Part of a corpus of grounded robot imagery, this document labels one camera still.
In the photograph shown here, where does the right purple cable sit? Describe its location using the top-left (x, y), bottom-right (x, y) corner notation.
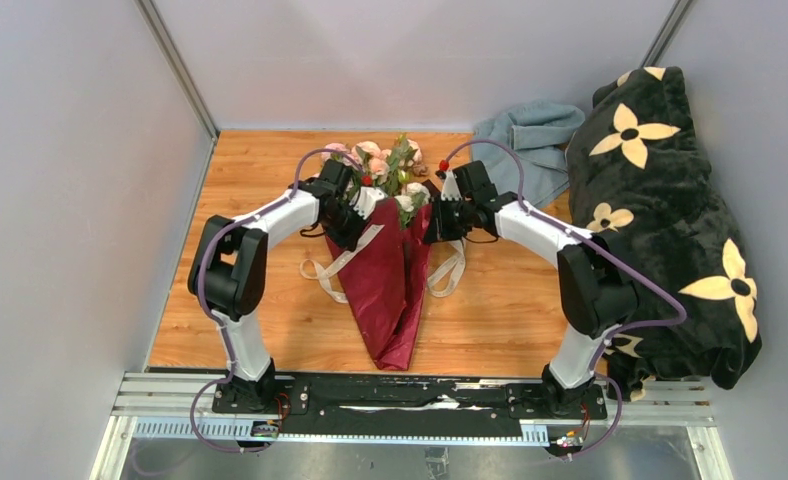
top-left (441, 137), bottom-right (689, 460)

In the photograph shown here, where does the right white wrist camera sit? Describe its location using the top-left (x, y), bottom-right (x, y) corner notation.
top-left (436, 160), bottom-right (463, 202)

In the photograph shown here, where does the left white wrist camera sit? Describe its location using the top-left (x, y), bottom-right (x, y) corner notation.
top-left (349, 175), bottom-right (388, 220)

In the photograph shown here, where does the black flower-pattern blanket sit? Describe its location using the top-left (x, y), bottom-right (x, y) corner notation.
top-left (565, 67), bottom-right (762, 401)

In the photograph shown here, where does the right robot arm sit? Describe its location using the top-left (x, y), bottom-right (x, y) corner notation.
top-left (424, 161), bottom-right (639, 418)

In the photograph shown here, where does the white rose stem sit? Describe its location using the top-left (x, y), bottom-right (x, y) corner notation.
top-left (394, 182), bottom-right (431, 229)

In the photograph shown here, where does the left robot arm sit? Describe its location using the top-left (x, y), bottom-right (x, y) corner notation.
top-left (188, 159), bottom-right (386, 413)

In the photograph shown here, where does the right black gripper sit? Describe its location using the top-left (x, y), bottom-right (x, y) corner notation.
top-left (423, 194), bottom-right (475, 244)

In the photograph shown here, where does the cream printed ribbon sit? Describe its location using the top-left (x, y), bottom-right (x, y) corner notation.
top-left (299, 225), bottom-right (466, 304)

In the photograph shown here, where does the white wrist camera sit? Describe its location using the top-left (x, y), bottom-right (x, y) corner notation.
top-left (436, 160), bottom-right (463, 202)
top-left (349, 175), bottom-right (388, 220)

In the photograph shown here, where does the blue towel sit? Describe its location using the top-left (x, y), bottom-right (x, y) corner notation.
top-left (471, 100), bottom-right (585, 208)

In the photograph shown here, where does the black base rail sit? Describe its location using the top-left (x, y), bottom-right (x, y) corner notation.
top-left (211, 372), bottom-right (607, 440)

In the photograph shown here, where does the dark red wrapping paper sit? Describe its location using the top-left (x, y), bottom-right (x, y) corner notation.
top-left (337, 199), bottom-right (432, 371)

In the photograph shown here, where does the pink rose stem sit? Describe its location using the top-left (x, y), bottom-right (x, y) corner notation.
top-left (320, 141), bottom-right (392, 180)

